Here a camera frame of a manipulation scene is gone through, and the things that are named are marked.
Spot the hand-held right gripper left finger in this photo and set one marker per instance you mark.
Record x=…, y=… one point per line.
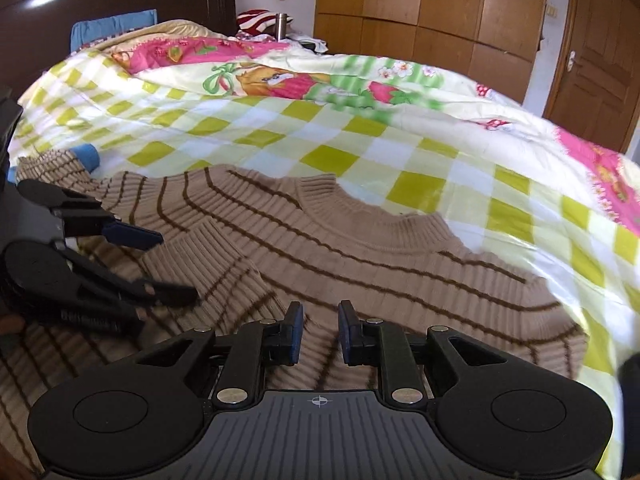
x=294, y=332

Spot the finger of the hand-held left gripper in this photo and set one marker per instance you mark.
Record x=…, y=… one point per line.
x=170, y=296
x=131, y=236

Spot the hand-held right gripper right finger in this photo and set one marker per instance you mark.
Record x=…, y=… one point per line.
x=348, y=335

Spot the brown striped knit sweater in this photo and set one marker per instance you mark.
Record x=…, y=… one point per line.
x=350, y=240

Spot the printed checkered blanket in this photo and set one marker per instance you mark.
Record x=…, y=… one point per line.
x=300, y=125

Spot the yellow pillow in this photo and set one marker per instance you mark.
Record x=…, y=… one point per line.
x=175, y=29

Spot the blue pillow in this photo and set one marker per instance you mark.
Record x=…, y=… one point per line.
x=110, y=25

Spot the red white striped cloth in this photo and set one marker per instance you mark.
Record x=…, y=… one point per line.
x=255, y=19

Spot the steel thermos bottle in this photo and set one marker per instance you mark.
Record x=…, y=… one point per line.
x=281, y=27

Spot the white crumpled cloth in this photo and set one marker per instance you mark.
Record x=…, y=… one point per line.
x=300, y=38

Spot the person's dark clothing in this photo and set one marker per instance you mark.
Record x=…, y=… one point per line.
x=631, y=410

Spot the wooden wardrobe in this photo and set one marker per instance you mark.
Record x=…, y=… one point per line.
x=425, y=10

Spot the wooden door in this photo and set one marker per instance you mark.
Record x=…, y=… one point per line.
x=600, y=60

